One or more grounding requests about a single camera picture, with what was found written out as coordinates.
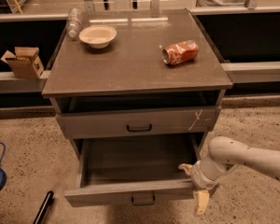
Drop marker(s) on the open cardboard box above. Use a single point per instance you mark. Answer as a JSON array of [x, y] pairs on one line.
[[24, 62]]

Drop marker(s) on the black cylindrical bar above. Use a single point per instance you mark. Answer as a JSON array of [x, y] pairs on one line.
[[44, 207]]

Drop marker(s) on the white paper bowl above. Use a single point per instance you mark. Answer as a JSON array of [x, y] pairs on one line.
[[98, 36]]

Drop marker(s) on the crushed red soda can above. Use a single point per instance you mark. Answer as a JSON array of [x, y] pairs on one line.
[[180, 52]]

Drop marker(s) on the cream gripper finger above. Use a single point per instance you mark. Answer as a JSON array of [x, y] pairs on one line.
[[201, 198], [187, 168]]

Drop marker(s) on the clear plastic water bottle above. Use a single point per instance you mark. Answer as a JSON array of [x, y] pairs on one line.
[[74, 22]]

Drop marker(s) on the grey drawer cabinet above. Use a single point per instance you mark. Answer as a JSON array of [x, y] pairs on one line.
[[130, 73]]

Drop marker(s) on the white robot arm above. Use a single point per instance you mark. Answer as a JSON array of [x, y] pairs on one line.
[[224, 155]]

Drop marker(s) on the grey drawer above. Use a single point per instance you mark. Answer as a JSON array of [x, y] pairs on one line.
[[141, 170], [138, 122]]

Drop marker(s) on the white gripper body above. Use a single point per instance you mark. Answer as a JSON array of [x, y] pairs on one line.
[[198, 176]]

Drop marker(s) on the grey top drawer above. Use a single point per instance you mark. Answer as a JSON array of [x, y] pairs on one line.
[[138, 122]]

